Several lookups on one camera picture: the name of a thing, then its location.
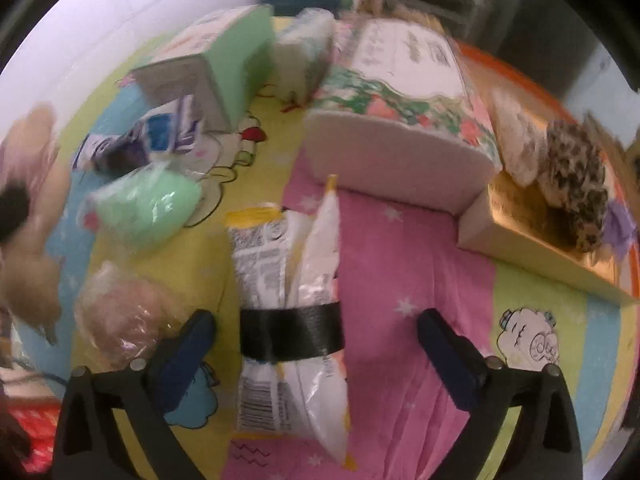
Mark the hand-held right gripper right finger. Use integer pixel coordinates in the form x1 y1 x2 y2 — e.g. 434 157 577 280
417 308 583 480

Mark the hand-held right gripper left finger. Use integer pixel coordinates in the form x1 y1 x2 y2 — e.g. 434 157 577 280
52 309 218 480

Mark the orange rimmed tray box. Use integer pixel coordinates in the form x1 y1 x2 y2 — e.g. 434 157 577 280
455 40 640 306

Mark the green towel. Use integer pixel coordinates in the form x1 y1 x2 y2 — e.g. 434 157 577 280
85 165 203 248

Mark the white snack bag black band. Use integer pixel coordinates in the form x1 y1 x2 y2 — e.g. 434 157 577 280
225 174 358 471

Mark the plush toy with purple dress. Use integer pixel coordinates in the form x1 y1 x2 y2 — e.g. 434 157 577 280
602 200 640 261

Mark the leopard print scrunchie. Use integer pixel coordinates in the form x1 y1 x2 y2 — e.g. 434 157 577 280
537 120 608 253

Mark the white patterned scrunchie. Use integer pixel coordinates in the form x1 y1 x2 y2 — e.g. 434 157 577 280
492 87 548 186

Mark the purple white packet bundle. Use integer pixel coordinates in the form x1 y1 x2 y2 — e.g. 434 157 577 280
72 94 206 176

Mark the pink fluffy scrunchie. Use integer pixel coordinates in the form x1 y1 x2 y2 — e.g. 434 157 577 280
0 102 73 346

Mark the small floral tissue pack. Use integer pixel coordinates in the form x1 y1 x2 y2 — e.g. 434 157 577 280
274 7 337 103

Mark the pink towel in plastic wrap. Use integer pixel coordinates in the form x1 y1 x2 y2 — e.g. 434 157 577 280
75 260 186 368

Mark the cartoon printed blanket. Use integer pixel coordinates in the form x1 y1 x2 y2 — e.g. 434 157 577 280
10 10 636 480

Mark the red patterned cloth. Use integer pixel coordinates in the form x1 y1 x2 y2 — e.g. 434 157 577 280
7 395 61 473

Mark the large floral tissue pack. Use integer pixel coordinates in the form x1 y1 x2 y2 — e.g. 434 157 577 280
304 17 503 211

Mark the green and white box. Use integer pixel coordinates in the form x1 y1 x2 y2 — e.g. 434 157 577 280
131 4 276 133

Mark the dark grey fridge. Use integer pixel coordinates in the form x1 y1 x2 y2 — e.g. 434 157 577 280
500 0 601 96

